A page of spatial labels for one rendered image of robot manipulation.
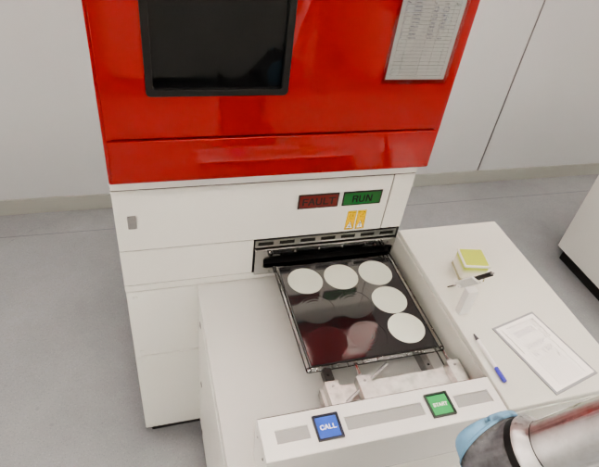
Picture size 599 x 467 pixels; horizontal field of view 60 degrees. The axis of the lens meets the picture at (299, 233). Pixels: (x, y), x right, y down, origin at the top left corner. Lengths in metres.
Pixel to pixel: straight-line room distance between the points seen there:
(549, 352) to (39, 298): 2.18
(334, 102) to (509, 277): 0.74
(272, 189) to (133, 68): 0.48
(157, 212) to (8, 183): 1.88
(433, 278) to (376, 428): 0.51
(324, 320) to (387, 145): 0.48
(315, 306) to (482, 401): 0.47
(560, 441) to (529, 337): 0.62
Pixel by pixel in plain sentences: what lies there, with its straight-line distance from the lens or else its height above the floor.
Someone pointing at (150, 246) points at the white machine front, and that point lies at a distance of 1.43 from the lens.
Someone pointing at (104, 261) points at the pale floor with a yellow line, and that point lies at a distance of 2.86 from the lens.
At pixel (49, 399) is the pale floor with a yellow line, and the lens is 2.39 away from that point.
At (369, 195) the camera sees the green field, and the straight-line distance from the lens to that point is 1.48.
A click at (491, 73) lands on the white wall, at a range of 3.46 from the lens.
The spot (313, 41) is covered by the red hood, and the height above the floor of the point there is 1.56.
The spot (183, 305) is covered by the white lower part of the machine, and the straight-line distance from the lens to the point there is 1.61.
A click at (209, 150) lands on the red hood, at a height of 1.31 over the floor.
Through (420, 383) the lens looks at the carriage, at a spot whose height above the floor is 0.88.
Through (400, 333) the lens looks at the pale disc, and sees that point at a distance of 1.41.
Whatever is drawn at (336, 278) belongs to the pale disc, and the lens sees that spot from 1.50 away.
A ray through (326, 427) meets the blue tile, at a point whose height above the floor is 0.96.
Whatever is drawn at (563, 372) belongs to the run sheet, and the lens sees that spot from 1.42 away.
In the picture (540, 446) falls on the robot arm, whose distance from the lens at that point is 0.88.
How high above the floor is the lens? 1.94
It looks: 40 degrees down
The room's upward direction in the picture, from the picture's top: 8 degrees clockwise
